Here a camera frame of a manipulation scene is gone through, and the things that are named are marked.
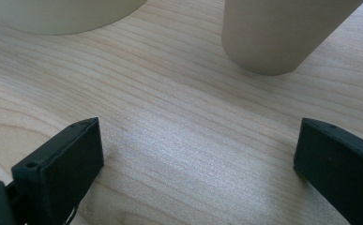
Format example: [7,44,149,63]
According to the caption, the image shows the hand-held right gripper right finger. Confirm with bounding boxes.
[293,117,363,225]

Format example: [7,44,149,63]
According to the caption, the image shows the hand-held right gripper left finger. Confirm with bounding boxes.
[10,117,105,225]

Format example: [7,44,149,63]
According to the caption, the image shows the cream container with metal rim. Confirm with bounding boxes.
[0,0,148,36]

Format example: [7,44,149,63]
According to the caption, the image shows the brown paper cup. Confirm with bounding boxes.
[221,0,363,77]

